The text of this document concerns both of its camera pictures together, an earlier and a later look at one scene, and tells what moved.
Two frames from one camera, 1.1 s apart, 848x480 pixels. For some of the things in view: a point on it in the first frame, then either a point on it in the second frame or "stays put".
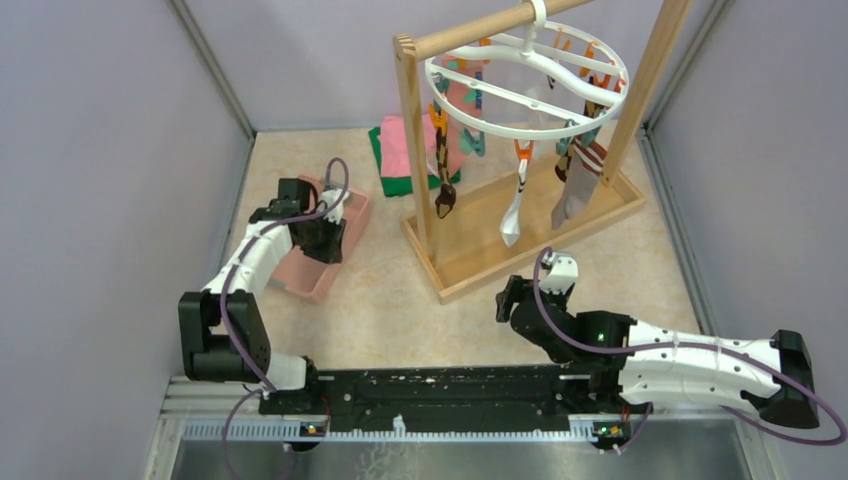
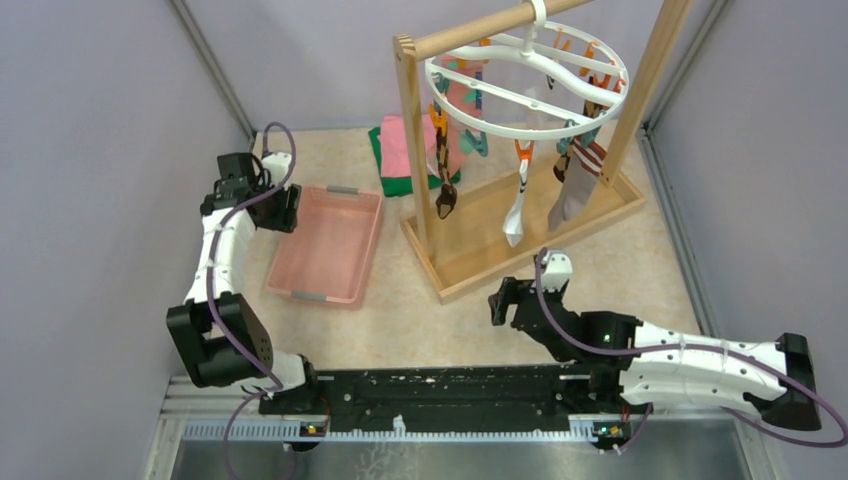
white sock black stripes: x=510 y=225 stays put
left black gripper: x=331 y=252 → x=285 y=218
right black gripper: x=505 y=301 stays put
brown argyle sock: x=445 y=198 stays put
